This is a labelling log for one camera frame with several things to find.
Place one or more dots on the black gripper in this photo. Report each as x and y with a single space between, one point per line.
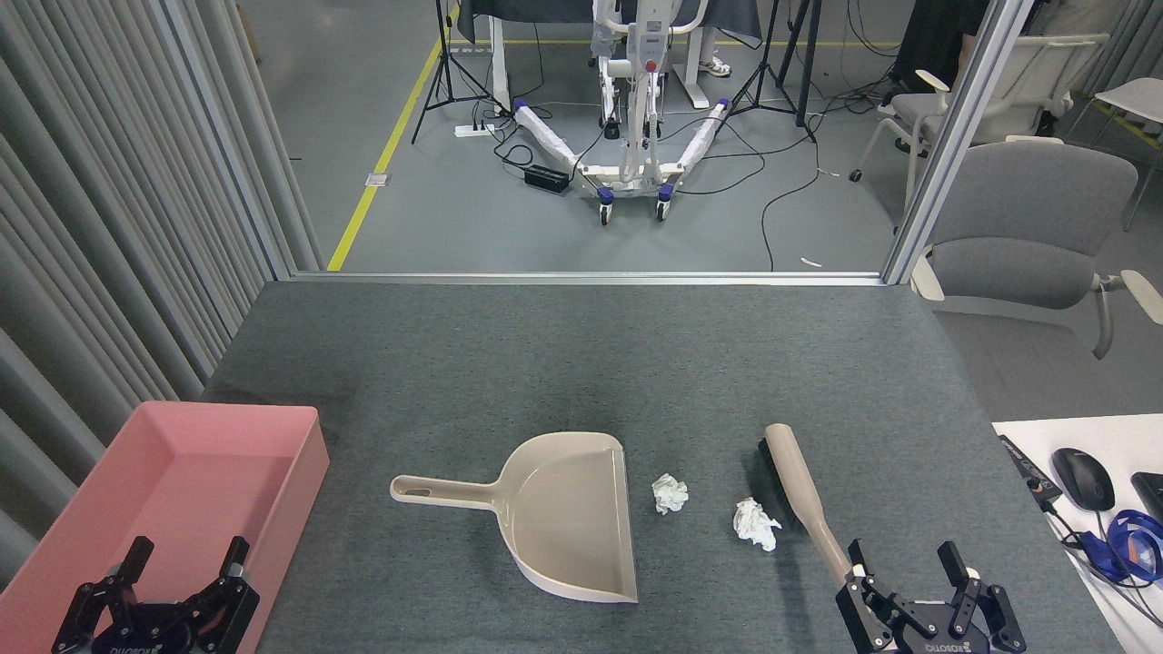
940 643
141 631

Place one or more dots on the large white paper ball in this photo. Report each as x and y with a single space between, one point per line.
754 524

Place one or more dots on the beige brush with black bristles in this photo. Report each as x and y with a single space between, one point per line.
790 472

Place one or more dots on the small white paper ball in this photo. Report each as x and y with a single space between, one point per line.
670 493

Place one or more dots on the beige plastic dustpan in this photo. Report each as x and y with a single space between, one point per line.
563 518

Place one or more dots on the pink plastic bin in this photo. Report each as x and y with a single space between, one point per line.
182 490

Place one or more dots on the slim black device with label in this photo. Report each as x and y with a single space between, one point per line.
1027 468

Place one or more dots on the black computer mouse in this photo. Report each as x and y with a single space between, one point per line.
1083 479

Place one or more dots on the white side table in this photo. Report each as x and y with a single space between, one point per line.
1127 436

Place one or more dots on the grey pleated curtain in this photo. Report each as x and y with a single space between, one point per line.
109 227

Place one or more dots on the grey office chair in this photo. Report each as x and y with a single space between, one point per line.
1027 209

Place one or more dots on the white mesh office chair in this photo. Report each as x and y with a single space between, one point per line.
1027 82

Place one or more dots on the white chair with thin legs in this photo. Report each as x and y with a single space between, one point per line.
1136 95

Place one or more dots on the black tripod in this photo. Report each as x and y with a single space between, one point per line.
444 54
806 64

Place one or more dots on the white power strip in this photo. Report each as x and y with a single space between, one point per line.
474 131

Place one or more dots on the black power adapter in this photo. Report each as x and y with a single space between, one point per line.
547 178

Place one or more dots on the white stand on wheels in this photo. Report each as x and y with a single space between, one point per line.
636 91

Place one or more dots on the white desk with dark cloth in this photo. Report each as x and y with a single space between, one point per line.
498 64

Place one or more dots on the silver aluminium post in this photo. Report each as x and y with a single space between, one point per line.
954 145

